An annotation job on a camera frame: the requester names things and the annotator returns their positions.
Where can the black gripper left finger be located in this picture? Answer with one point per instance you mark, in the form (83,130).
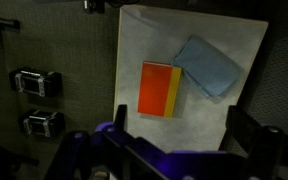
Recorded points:
(121,117)

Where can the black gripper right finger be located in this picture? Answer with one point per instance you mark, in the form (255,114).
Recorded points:
(250,134)

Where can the orange book with yellow spine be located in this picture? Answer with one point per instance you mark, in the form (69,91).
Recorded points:
(158,89)

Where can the grey coffee table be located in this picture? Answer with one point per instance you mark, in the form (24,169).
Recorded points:
(157,34)

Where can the folded blue-grey cloth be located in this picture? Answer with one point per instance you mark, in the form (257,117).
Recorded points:
(206,67)

